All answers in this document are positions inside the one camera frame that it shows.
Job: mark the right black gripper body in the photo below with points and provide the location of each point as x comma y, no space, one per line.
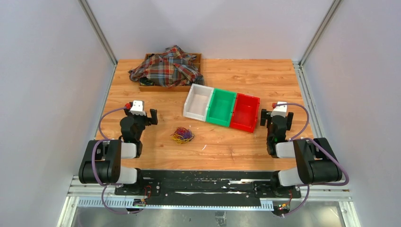
269,118

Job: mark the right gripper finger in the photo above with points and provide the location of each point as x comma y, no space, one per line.
264,117
289,119

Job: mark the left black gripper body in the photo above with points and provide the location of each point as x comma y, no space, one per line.
141,121

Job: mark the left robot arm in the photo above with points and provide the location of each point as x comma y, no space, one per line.
102,160

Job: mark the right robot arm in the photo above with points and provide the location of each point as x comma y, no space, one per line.
315,159

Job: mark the red plastic bin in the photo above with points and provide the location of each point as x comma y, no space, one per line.
245,113

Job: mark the white plastic bin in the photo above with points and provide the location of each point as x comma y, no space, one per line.
197,102

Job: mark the green plastic bin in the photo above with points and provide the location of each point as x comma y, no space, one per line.
221,107

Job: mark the plaid shirt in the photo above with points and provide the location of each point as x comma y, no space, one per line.
174,67

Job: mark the wooden tray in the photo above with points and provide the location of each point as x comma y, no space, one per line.
197,62

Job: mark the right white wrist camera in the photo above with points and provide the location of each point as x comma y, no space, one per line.
279,109

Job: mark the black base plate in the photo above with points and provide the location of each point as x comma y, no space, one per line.
208,188

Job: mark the aluminium frame rail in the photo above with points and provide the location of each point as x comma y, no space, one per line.
320,202

